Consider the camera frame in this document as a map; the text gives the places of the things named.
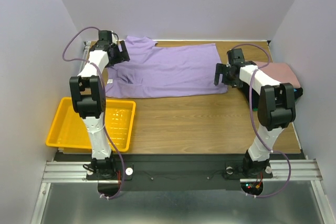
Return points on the yellow plastic tray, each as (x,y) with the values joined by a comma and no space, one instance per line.
(68,132)

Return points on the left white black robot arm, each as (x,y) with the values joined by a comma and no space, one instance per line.
(88,97)

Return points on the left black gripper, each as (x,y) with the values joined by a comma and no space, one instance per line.
(125,55)

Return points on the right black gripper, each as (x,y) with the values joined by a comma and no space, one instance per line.
(223,72)

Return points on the purple t shirt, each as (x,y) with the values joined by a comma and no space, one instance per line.
(159,72)

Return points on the black folded t shirt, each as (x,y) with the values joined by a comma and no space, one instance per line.
(245,91)

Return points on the pink folded t shirt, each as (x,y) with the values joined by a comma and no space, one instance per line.
(280,72)

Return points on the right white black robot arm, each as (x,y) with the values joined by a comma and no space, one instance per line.
(276,106)

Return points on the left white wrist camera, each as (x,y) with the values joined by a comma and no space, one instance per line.
(115,38)

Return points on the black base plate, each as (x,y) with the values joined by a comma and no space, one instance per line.
(185,171)

